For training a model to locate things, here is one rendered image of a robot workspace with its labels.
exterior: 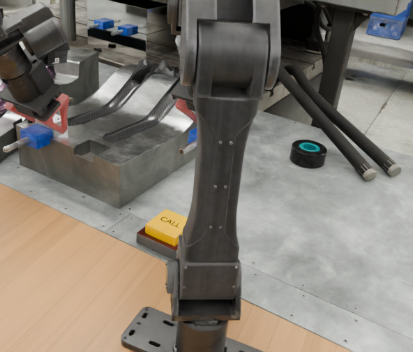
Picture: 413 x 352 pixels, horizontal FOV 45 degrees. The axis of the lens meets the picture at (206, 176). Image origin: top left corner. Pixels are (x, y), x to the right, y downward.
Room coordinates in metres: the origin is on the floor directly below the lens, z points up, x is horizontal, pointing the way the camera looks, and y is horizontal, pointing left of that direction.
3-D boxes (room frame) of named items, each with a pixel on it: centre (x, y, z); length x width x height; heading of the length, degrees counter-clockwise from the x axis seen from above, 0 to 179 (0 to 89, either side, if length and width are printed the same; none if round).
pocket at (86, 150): (0.82, 0.22, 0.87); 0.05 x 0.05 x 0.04; 62
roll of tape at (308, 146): (1.04, -0.23, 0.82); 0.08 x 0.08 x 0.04
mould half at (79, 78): (1.13, 0.51, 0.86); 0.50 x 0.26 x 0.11; 169
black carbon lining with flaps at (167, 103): (1.03, 0.17, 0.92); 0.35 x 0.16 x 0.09; 152
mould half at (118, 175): (1.04, 0.15, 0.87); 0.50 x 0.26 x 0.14; 152
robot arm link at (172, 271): (0.46, -0.01, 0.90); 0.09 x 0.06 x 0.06; 99
